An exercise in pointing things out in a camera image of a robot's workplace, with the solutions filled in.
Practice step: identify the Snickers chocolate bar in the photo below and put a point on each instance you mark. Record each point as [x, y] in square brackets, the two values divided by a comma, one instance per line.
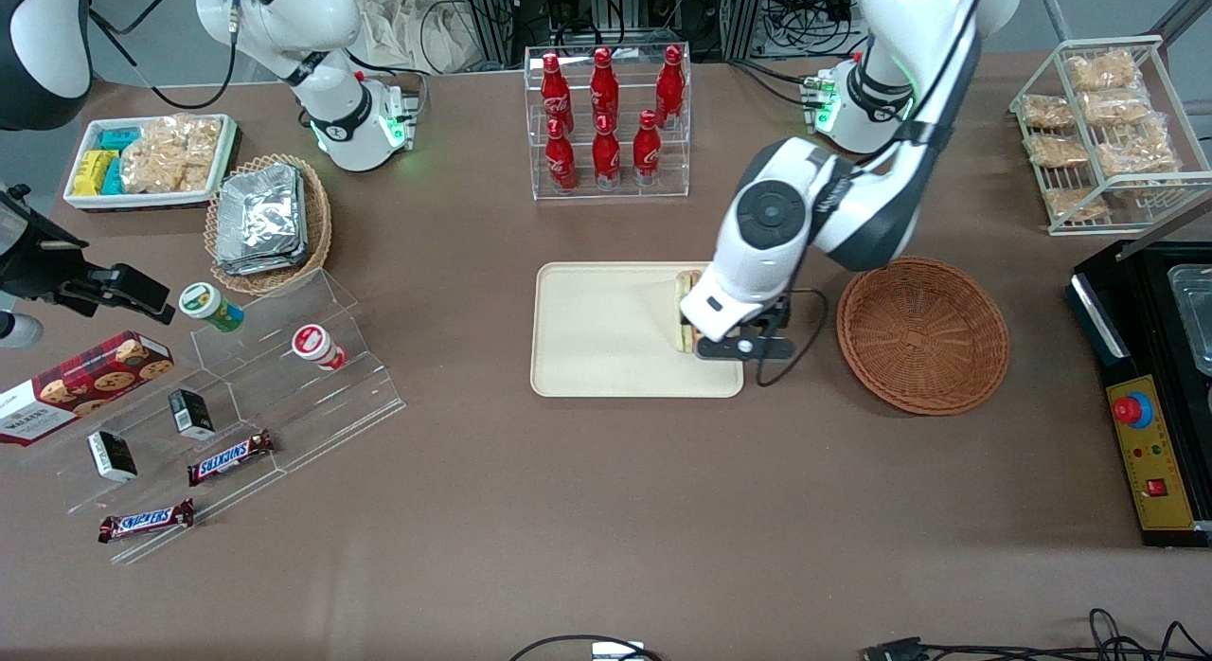
[147, 521]
[230, 458]

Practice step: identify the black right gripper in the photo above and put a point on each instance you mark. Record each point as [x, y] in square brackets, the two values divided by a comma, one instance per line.
[40, 271]

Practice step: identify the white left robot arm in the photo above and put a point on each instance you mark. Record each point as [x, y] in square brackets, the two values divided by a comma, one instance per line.
[772, 211]

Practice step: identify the yellow snack box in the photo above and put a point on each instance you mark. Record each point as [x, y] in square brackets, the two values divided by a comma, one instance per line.
[93, 173]

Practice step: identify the grey metal pole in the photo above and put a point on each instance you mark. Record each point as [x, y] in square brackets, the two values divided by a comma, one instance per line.
[1049, 8]

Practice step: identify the clear acrylic bottle rack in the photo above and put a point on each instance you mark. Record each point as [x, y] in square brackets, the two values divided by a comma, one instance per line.
[625, 192]

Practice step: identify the crumpled clear plastic bag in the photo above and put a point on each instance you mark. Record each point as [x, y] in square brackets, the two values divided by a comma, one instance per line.
[426, 26]

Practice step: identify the teal snack box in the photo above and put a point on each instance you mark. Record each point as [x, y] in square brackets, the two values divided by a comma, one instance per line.
[118, 138]
[113, 178]

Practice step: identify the white rectangular snack tray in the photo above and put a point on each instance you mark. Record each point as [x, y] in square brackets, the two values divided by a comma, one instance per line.
[85, 199]

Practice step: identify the clear bag of crackers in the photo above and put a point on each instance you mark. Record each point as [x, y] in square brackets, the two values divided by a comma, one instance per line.
[170, 154]

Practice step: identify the oval tan wicker basket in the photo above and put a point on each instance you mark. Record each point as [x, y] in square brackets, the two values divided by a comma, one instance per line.
[317, 230]

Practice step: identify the silver foil packet stack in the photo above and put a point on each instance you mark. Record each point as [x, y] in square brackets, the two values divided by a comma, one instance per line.
[260, 221]

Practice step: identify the red lidded cup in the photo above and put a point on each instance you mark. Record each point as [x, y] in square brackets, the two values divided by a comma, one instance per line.
[314, 346]

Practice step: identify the small white device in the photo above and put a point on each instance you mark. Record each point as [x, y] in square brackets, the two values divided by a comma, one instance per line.
[617, 652]

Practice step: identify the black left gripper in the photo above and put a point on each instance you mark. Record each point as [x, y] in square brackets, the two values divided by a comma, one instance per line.
[779, 312]

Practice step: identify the red tartan cookie box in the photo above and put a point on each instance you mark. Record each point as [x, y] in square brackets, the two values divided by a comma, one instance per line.
[85, 386]

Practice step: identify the black control box yellow panel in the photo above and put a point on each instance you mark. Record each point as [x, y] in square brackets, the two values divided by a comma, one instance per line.
[1150, 472]

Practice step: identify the green lidded cup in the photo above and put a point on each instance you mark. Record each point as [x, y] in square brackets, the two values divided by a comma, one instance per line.
[208, 306]

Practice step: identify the bagged fried snack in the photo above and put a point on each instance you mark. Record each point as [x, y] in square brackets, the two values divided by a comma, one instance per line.
[1115, 107]
[1136, 151]
[1075, 205]
[1059, 151]
[1103, 71]
[1047, 112]

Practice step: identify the round brown wicker basket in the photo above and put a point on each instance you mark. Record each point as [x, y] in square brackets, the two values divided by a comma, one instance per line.
[923, 339]

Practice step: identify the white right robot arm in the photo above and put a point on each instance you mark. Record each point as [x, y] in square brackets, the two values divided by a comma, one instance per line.
[284, 17]

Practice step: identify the clear acrylic stepped display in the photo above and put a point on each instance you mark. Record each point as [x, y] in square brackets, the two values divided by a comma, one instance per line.
[312, 405]

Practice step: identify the black equipment rack frame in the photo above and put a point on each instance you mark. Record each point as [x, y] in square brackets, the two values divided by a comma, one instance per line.
[492, 17]

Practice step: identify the clear plastic container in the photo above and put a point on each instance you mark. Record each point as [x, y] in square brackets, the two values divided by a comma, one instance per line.
[1195, 320]

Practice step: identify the beige plastic serving tray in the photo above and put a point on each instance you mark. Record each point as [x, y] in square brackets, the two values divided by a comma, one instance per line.
[606, 330]

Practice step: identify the red cola bottle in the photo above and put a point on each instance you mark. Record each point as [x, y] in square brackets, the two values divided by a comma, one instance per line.
[561, 164]
[555, 93]
[647, 154]
[604, 88]
[606, 159]
[670, 88]

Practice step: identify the triangle sandwich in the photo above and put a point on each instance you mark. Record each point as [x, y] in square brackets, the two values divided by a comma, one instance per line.
[684, 311]

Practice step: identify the small black box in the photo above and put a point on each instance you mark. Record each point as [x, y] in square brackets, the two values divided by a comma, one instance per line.
[114, 455]
[192, 415]

